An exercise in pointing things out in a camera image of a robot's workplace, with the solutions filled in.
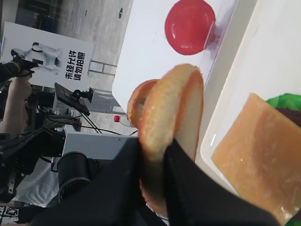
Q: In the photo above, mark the yellow cheese slice on burger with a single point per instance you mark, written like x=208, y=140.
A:
x=260, y=156

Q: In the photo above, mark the white rectangular tray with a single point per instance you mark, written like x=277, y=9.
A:
x=268, y=63

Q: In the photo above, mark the black camera rig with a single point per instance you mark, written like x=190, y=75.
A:
x=40, y=187

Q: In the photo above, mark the sesame bun top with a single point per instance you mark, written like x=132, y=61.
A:
x=173, y=111

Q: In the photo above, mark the spare bun half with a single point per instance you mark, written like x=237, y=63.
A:
x=136, y=102

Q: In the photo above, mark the plastic bottle red cap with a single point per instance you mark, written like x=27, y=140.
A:
x=122, y=119

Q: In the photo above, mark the clear left holder rail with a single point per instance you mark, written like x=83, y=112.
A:
x=223, y=10

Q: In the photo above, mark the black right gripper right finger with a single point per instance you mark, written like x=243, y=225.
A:
x=194, y=199

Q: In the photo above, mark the white poster sign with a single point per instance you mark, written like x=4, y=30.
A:
x=60, y=59

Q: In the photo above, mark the spare red tomato slice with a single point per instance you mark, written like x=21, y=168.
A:
x=187, y=26

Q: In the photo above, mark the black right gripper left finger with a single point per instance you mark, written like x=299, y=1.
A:
x=90, y=196

